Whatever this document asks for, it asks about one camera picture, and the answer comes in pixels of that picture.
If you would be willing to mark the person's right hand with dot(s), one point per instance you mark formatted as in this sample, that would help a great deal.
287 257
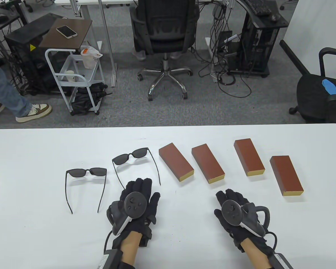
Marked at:
235 232

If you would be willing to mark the person's left hand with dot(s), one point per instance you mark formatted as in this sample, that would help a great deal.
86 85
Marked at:
141 224

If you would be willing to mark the black sunglasses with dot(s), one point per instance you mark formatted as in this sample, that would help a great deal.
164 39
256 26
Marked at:
77 173
121 159

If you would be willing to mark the brown sliding storage box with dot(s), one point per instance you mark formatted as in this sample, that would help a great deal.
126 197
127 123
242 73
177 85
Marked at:
207 162
285 173
175 159
247 155

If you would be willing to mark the person's right forearm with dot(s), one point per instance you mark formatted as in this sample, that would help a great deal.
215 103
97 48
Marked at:
256 253

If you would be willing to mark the black forearm sensor pack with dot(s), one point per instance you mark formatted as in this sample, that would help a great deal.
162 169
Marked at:
281 260
109 259

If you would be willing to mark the person's left forearm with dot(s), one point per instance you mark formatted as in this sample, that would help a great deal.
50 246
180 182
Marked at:
130 248

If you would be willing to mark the white grey hand controller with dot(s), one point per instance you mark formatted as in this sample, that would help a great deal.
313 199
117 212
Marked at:
232 213
134 204

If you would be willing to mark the black bag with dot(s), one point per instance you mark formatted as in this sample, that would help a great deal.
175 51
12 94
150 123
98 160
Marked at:
84 101

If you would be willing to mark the black office chair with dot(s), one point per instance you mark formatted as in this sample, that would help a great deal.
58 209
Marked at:
313 95
165 30

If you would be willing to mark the white paper cup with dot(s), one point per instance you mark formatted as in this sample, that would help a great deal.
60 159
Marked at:
70 76

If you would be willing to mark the white utility cart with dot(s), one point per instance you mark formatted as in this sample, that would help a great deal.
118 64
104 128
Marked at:
78 65

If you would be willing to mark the white plastic bag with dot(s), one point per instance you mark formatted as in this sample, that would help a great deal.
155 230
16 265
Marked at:
89 58

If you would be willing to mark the blue cloth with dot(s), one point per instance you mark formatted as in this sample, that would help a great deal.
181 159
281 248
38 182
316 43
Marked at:
334 88

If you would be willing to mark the black computer tower yellow sticker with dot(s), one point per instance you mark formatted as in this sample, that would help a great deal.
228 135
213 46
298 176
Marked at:
25 64

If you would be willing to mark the brown side table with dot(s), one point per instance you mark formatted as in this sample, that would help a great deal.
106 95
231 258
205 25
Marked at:
58 42

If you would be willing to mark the white smartphone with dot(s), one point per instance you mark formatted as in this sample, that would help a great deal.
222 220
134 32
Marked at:
66 31

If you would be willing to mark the black computer desk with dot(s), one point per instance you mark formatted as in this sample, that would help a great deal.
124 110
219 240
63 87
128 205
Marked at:
280 22

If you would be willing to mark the white partition panel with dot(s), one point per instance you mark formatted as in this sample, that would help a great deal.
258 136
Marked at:
319 28

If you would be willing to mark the black keyboard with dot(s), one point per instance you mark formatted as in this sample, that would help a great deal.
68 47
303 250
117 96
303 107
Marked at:
259 7

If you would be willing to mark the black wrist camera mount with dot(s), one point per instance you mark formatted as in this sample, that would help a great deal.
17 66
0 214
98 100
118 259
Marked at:
146 238

